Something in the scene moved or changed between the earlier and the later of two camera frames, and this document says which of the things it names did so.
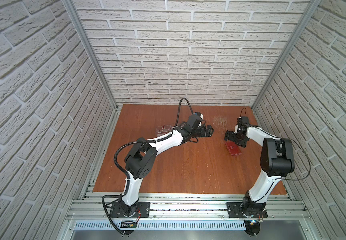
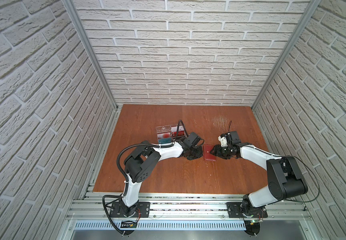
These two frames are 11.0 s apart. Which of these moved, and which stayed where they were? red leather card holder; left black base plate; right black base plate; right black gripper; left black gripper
Moved: right black gripper; left black gripper; red leather card holder
Stayed: right black base plate; left black base plate
